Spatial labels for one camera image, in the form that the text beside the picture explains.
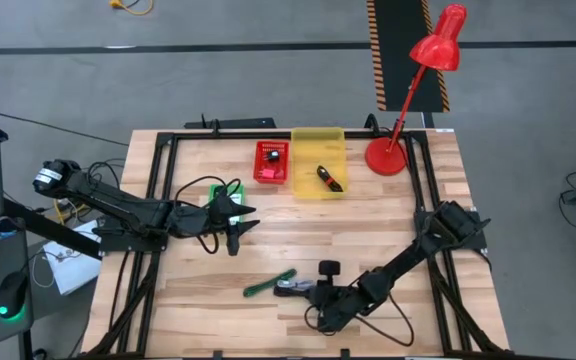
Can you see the black hazard striped mat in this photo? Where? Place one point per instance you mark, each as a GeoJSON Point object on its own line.
{"type": "Point", "coordinates": [398, 60]}

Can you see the red plastic bin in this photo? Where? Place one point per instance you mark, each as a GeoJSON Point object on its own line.
{"type": "Point", "coordinates": [263, 162]}

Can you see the black bar behind table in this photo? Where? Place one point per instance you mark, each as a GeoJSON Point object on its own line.
{"type": "Point", "coordinates": [243, 123]}

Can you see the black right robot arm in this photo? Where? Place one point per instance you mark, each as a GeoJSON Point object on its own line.
{"type": "Point", "coordinates": [403, 260]}

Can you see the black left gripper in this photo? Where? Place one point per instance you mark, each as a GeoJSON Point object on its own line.
{"type": "Point", "coordinates": [193, 221]}

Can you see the green plastic bin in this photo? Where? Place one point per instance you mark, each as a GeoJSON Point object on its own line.
{"type": "Point", "coordinates": [214, 190]}

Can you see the small black adapter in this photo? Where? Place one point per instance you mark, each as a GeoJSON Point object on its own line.
{"type": "Point", "coordinates": [273, 155]}

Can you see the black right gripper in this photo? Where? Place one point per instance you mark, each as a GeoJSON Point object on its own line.
{"type": "Point", "coordinates": [340, 305]}

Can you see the black computer mouse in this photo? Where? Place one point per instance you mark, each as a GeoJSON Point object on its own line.
{"type": "Point", "coordinates": [12, 292]}

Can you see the yellow plastic bin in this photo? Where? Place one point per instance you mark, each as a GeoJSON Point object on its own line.
{"type": "Point", "coordinates": [313, 150]}

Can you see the black diagonal beam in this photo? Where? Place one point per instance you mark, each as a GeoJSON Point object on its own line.
{"type": "Point", "coordinates": [53, 230]}

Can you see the red desk lamp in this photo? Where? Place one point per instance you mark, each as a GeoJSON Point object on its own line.
{"type": "Point", "coordinates": [385, 157]}

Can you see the white paper sheet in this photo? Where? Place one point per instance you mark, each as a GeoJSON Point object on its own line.
{"type": "Point", "coordinates": [70, 272]}

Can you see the black metal table frame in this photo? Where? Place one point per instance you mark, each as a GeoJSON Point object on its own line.
{"type": "Point", "coordinates": [228, 135]}

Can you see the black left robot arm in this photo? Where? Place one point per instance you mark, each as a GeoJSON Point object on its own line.
{"type": "Point", "coordinates": [118, 207]}

